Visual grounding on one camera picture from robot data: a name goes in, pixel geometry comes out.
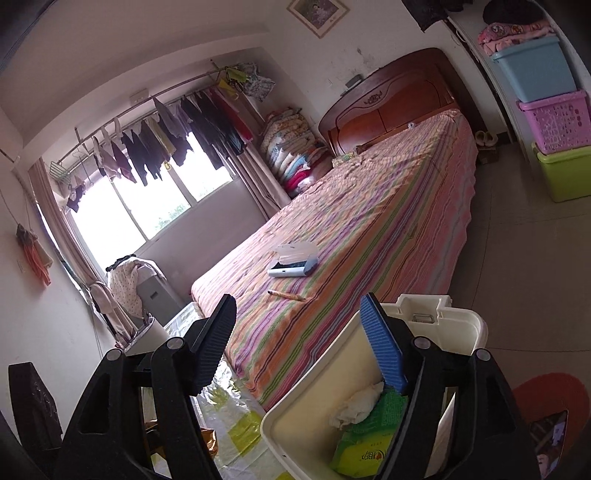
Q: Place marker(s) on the dark hanging garment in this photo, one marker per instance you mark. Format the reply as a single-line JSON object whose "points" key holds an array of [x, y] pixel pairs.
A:
{"points": [[429, 11]]}

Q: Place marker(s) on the white tissue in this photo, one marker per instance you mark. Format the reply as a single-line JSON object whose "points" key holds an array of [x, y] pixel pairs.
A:
{"points": [[355, 406]]}

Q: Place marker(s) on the framed wall picture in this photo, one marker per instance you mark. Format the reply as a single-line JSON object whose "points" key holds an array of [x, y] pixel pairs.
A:
{"points": [[317, 14]]}

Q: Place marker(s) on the pink folded blanket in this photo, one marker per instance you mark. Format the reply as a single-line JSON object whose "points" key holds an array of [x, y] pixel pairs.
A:
{"points": [[512, 34]]}

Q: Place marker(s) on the polka dot cloth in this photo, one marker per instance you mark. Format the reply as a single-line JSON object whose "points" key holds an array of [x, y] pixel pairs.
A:
{"points": [[127, 286]]}

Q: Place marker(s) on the patterned hanging garment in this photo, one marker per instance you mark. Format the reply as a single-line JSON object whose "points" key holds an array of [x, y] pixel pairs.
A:
{"points": [[251, 81]]}

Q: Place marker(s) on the green storage bin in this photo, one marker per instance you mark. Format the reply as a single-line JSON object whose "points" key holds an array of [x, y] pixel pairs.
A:
{"points": [[568, 173]]}

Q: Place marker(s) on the orange cloth on wall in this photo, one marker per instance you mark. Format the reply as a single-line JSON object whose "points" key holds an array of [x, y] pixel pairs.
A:
{"points": [[34, 254]]}

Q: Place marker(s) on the pale slipper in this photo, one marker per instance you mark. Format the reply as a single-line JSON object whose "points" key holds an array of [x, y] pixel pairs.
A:
{"points": [[491, 139], [481, 138]]}

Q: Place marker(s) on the light blue storage bin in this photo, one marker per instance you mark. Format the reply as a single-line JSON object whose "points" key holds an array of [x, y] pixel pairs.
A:
{"points": [[535, 69]]}

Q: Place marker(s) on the white standing appliance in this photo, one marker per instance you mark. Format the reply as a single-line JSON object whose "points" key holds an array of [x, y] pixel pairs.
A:
{"points": [[159, 295]]}

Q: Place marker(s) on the row of hanging clothes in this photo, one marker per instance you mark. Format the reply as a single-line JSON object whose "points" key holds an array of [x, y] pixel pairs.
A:
{"points": [[175, 134]]}

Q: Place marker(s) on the small grey box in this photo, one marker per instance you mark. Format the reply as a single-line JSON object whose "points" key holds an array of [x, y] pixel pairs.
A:
{"points": [[354, 82]]}

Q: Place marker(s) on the small patterned pouch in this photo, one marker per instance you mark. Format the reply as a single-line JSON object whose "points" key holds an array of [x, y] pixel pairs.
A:
{"points": [[342, 160]]}

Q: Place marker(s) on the red floor mat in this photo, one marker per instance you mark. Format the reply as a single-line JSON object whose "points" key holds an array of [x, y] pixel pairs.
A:
{"points": [[545, 392]]}

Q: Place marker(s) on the bed with striped sheet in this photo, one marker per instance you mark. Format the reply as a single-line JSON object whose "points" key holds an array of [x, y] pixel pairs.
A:
{"points": [[369, 221]]}

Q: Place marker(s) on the light blue pencil case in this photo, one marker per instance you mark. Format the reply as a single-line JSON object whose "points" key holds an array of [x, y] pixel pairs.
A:
{"points": [[295, 263]]}

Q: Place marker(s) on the stack of folded quilts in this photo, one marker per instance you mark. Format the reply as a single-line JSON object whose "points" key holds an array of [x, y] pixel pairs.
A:
{"points": [[291, 147]]}

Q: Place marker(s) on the pink plastic basket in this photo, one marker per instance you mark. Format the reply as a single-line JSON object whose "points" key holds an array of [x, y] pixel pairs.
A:
{"points": [[558, 122]]}

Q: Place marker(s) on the cream plastic trash bin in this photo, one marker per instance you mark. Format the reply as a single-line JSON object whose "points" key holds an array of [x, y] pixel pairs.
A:
{"points": [[300, 415]]}

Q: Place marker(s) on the beige hanging garment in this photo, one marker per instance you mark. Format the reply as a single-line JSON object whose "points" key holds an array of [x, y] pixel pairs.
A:
{"points": [[108, 309]]}

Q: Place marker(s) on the white wardrobe frame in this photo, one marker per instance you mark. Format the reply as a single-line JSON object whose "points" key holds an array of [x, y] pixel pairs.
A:
{"points": [[489, 78]]}

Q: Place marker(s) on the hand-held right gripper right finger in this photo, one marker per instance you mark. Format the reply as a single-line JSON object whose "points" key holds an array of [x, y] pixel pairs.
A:
{"points": [[383, 346]]}

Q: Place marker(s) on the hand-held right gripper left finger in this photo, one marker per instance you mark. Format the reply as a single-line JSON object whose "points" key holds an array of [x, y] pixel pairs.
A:
{"points": [[212, 346]]}

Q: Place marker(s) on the window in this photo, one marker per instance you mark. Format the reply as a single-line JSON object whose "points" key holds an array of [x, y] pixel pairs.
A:
{"points": [[138, 207]]}

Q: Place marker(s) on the metal clothes rail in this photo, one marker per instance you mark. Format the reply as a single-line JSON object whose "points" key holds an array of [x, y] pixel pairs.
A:
{"points": [[138, 104]]}

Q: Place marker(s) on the green tissue packet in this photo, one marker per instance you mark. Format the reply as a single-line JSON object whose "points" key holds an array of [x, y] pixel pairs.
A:
{"points": [[364, 454]]}

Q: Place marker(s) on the beige curtain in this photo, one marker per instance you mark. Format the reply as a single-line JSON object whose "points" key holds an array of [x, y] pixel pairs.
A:
{"points": [[60, 221], [258, 184]]}

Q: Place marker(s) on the yellow pencil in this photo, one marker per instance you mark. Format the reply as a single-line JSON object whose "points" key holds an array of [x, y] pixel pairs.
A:
{"points": [[286, 295]]}

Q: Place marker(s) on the brown wooden headboard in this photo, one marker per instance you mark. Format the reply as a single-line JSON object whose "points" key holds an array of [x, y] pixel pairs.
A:
{"points": [[392, 101]]}

